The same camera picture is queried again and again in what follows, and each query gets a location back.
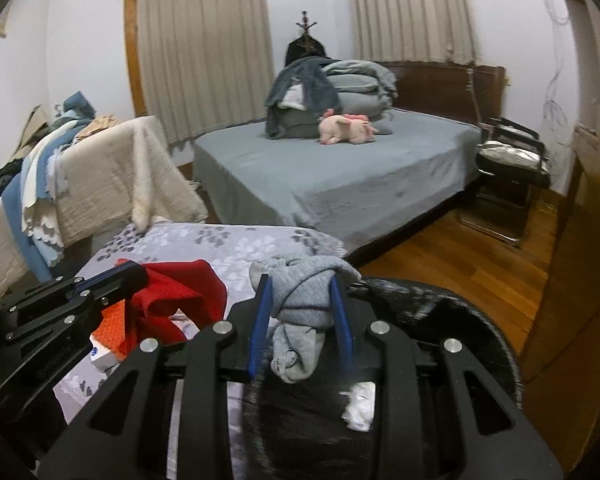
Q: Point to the red mesh cloth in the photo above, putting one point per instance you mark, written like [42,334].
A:
[180,300]

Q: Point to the black metal chair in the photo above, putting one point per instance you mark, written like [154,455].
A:
[500,200]

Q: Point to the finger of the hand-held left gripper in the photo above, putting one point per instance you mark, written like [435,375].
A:
[105,287]

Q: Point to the grey sock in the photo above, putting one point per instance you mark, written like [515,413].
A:
[300,310]

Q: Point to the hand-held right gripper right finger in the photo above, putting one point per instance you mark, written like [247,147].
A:
[342,317]

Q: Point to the white crumpled paper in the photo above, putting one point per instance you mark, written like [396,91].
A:
[360,405]

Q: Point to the tan crumpled cloth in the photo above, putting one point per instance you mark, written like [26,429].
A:
[97,125]

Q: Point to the coat rack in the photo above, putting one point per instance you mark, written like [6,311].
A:
[306,22]

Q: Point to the beige quilt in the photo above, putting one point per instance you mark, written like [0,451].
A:
[110,180]

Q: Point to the black hanging garment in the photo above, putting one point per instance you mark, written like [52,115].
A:
[305,52]

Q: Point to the narrow beige pleated curtain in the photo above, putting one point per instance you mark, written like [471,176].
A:
[410,10]

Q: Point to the blue white scalloped blanket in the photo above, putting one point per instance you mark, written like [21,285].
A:
[35,195]

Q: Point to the silver chair cushion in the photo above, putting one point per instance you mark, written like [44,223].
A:
[507,155]

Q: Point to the orange mesh cloth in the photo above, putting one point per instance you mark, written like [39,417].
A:
[114,331]

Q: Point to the pile of grey folded blankets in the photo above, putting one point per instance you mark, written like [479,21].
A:
[365,85]

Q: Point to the dark wooden headboard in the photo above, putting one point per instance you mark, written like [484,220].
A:
[430,90]

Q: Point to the wide beige pleated curtain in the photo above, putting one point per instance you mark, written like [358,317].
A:
[205,60]

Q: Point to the pile of grey bedding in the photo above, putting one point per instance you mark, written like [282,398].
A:
[292,85]

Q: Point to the small white blue carton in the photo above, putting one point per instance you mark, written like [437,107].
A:
[102,357]

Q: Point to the black trash bag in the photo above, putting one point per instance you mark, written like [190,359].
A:
[305,425]

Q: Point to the wooden wardrobe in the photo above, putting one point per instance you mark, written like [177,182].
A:
[580,260]

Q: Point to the wooden window frame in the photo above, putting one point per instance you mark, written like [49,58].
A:
[130,60]

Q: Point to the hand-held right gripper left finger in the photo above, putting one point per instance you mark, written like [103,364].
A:
[259,325]

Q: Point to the pink plush toy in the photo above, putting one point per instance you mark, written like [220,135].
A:
[345,127]

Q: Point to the grey floral mattress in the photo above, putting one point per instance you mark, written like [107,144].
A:
[190,245]

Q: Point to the grey bed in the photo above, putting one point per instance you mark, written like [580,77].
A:
[330,175]

